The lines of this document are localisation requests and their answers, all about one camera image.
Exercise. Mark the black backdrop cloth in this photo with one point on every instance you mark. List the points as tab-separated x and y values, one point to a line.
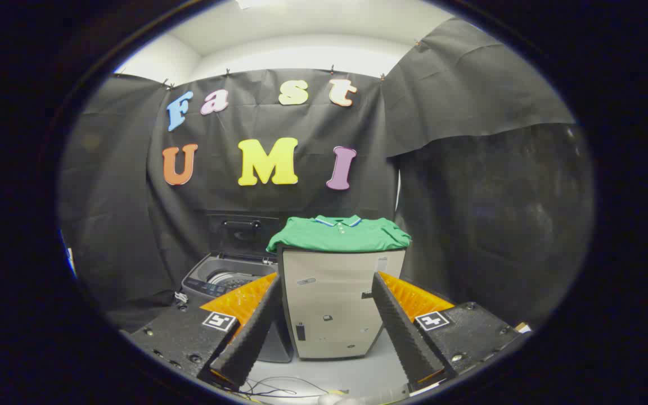
279	197

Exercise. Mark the beige cabinet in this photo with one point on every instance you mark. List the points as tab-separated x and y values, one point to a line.
329	304

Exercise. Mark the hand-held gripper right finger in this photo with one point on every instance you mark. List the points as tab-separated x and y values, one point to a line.
400	332

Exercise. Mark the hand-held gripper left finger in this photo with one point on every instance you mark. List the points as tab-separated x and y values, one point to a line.
251	332

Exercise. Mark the grey washing machine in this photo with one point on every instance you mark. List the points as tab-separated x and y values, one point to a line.
217	275

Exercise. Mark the green polo shirt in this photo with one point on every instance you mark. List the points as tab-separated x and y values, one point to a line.
338	236

